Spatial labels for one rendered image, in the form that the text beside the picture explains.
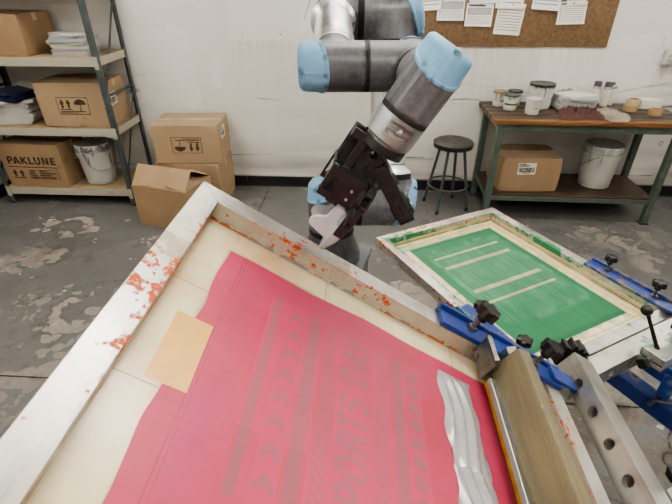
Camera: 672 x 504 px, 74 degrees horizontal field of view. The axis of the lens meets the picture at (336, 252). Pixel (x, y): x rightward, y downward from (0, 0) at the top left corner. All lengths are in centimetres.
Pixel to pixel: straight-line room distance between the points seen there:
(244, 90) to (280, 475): 407
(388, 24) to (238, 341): 75
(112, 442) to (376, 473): 30
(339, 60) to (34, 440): 58
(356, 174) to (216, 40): 378
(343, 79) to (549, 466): 62
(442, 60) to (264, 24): 370
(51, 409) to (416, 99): 53
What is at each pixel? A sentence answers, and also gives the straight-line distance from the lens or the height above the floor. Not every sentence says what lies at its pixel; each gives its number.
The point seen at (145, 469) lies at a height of 147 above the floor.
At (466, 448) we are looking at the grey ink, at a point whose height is 126.
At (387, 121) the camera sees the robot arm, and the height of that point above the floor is 168.
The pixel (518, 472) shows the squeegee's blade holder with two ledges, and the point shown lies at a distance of 74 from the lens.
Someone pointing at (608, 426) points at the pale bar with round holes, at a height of 116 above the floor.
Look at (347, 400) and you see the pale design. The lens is 63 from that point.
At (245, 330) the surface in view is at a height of 145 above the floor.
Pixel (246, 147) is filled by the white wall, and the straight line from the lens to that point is 457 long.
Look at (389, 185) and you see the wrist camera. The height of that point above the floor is 157.
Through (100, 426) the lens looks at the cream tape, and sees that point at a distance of 49.
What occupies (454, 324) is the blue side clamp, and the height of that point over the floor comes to 130.
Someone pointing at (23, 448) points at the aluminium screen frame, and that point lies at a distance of 43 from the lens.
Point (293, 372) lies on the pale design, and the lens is 61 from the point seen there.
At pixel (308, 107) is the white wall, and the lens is 434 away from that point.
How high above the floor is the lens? 185
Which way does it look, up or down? 32 degrees down
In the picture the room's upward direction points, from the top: straight up
